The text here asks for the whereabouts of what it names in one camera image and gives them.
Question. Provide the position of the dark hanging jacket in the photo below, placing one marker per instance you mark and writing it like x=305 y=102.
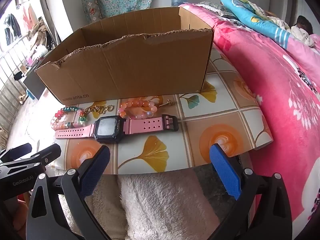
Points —
x=11 y=27

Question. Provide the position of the ginkgo patterned tablecloth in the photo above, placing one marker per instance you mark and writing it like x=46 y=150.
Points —
x=225 y=100

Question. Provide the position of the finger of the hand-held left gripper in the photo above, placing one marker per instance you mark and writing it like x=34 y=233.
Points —
x=17 y=151
x=47 y=153

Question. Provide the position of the black board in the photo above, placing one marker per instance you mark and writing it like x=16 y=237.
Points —
x=32 y=86

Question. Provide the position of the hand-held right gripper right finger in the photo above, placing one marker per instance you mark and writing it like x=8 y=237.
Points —
x=225 y=172

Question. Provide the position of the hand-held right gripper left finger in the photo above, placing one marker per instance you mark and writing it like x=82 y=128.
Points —
x=95 y=172

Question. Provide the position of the white fluffy cloth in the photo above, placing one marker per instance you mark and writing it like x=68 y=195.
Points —
x=162 y=205

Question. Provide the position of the metal railing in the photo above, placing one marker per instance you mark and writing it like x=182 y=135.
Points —
x=7 y=80

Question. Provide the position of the grey lace pillow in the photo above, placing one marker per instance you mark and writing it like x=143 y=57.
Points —
x=220 y=10

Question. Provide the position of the pink hanging garment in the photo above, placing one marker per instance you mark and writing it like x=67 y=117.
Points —
x=28 y=15

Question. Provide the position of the small gold pin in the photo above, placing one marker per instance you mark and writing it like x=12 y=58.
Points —
x=168 y=102

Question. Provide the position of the blue cartoon quilt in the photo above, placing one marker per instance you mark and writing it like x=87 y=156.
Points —
x=250 y=15

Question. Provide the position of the pink digital watch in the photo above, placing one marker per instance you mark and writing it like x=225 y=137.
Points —
x=107 y=128

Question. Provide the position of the pink floral blanket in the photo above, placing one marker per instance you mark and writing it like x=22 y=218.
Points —
x=275 y=80

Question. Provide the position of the brown cardboard box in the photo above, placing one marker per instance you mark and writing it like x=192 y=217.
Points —
x=125 y=67

